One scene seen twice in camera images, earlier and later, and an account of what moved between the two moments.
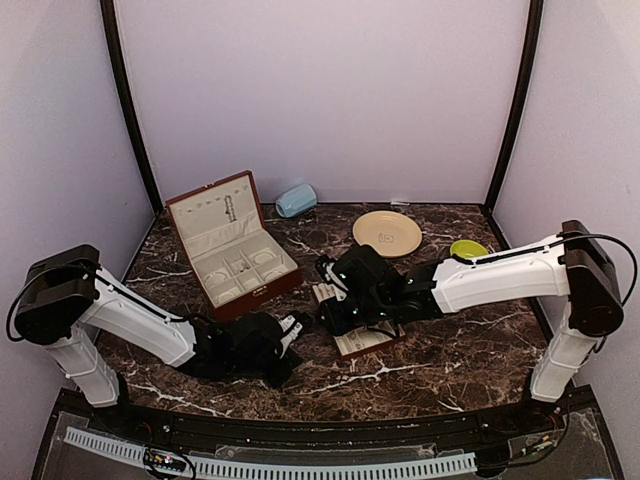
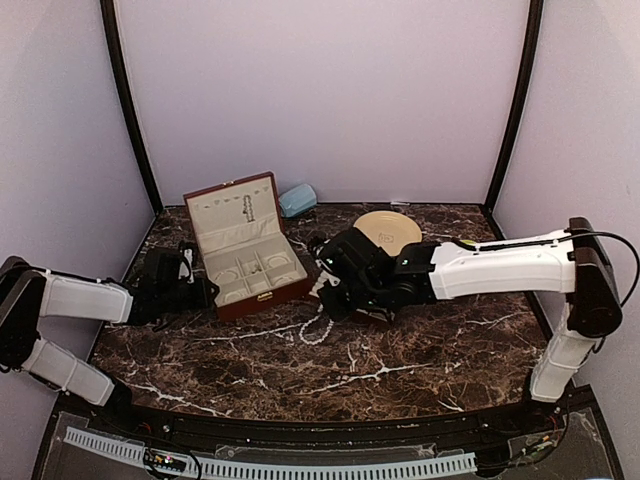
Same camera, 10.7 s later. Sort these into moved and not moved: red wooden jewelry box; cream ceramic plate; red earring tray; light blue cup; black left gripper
Moved: black left gripper; red earring tray; red wooden jewelry box
Not moved: cream ceramic plate; light blue cup
